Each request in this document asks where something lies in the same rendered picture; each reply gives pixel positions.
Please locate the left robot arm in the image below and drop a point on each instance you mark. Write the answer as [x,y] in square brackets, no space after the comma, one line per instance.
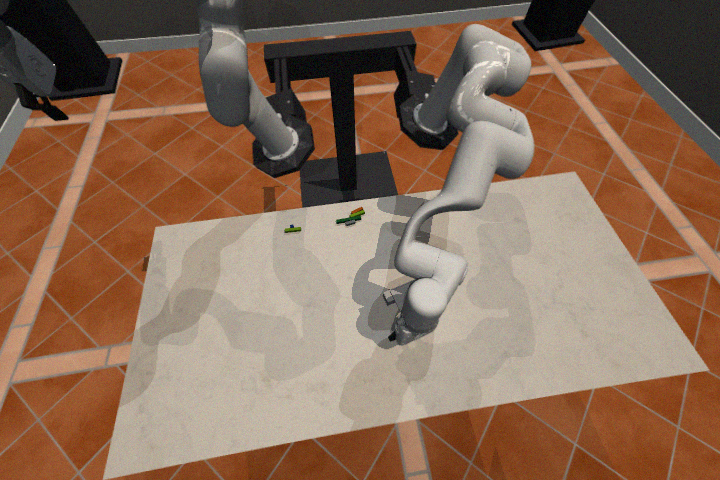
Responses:
[484,148]

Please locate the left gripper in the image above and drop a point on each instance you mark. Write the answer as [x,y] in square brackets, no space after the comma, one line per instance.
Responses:
[404,336]

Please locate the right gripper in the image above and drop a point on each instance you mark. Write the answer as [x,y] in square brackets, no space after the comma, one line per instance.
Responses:
[28,68]

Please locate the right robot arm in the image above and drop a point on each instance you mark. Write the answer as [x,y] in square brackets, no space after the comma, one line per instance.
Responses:
[231,94]

